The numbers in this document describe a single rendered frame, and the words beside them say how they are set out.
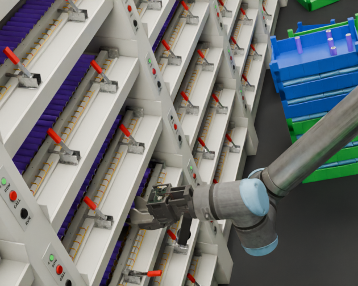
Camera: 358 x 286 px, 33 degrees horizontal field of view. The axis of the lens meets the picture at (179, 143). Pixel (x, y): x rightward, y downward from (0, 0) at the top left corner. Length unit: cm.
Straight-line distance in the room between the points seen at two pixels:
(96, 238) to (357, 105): 65
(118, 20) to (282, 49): 91
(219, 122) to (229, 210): 88
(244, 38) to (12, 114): 180
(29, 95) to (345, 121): 70
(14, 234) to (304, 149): 73
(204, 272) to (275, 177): 57
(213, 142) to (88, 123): 88
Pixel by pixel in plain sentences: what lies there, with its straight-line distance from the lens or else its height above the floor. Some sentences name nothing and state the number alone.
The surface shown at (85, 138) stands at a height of 93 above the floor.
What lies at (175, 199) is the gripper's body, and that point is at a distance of 153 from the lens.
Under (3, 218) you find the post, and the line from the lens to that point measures 108.
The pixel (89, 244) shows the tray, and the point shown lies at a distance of 139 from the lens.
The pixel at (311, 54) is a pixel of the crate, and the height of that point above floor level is 48.
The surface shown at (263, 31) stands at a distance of 313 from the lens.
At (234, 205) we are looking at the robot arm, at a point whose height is 66.
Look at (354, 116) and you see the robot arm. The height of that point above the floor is 78.
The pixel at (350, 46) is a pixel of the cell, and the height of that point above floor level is 51.
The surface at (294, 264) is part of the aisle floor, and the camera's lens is 218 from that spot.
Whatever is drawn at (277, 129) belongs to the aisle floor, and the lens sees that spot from 278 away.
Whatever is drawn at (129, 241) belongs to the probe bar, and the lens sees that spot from 160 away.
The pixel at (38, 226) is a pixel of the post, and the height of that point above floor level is 95.
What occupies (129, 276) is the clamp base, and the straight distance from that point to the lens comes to 153.
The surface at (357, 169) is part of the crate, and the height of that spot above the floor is 2.
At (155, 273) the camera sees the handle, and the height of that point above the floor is 57.
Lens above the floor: 161
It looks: 34 degrees down
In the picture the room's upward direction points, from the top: 21 degrees counter-clockwise
